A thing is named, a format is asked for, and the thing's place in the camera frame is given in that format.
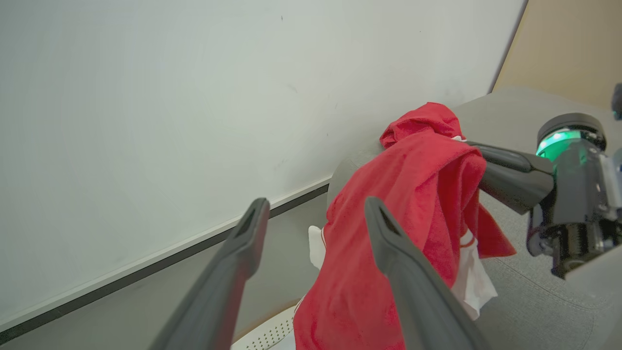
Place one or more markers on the grey fabric sofa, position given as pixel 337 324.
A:
pixel 534 311

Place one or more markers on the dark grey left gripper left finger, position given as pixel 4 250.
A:
pixel 218 296

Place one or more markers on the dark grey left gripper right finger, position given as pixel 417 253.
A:
pixel 423 306

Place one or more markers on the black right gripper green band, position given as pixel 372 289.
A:
pixel 578 204

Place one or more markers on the white laundry basket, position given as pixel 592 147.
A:
pixel 267 335

